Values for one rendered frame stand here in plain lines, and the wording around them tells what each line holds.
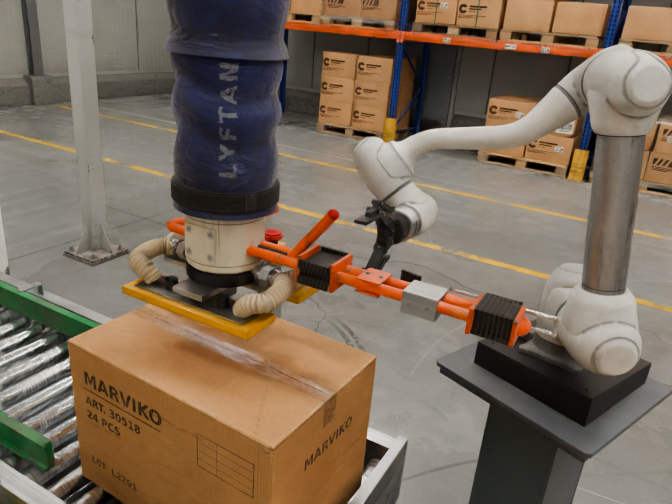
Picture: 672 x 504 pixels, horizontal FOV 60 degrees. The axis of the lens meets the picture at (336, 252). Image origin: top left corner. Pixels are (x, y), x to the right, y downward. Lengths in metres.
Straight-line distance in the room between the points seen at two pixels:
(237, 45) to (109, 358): 0.73
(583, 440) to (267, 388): 0.82
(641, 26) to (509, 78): 2.32
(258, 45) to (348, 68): 8.11
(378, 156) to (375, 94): 7.48
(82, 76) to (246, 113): 3.03
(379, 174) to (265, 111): 0.47
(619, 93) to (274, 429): 0.97
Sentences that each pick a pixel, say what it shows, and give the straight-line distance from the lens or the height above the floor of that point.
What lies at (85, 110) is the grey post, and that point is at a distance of 4.13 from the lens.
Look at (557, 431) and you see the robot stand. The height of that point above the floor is 0.75.
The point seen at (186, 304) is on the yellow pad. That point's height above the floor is 1.11.
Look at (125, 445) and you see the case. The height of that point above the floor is 0.74.
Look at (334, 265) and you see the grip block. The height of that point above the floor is 1.24.
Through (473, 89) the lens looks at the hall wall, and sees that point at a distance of 9.80.
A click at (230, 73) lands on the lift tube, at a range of 1.10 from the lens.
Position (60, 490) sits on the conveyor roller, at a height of 0.54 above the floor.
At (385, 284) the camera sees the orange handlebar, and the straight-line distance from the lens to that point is 1.13.
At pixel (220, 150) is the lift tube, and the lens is 1.13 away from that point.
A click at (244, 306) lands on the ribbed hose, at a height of 1.14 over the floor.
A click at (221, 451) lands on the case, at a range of 1.22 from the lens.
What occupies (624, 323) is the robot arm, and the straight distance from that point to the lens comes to 1.53.
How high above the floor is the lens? 1.68
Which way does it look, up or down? 22 degrees down
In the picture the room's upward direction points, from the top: 5 degrees clockwise
